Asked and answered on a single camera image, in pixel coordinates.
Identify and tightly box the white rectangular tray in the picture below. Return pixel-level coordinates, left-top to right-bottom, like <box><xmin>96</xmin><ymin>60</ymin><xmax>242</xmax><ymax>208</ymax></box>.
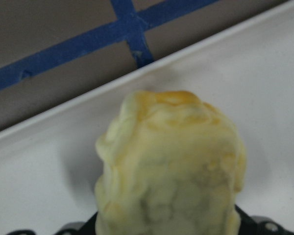
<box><xmin>0</xmin><ymin>0</ymin><xmax>294</xmax><ymax>235</ymax></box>

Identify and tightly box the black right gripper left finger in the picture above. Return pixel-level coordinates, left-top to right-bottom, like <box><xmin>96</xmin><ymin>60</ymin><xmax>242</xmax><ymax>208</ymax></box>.
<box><xmin>78</xmin><ymin>212</ymin><xmax>98</xmax><ymax>235</ymax></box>

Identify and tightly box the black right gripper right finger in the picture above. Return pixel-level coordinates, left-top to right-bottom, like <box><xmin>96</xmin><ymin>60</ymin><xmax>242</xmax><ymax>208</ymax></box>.
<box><xmin>235</xmin><ymin>205</ymin><xmax>257</xmax><ymax>235</ymax></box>

